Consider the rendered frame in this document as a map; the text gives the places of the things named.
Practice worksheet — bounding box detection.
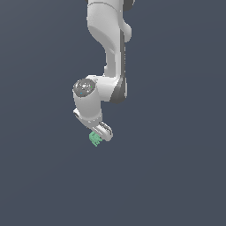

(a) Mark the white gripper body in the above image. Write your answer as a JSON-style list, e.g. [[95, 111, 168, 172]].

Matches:
[[72, 108, 114, 142]]

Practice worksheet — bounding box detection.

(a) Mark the small green object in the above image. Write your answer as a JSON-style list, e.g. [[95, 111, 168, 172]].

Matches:
[[88, 131, 103, 147]]

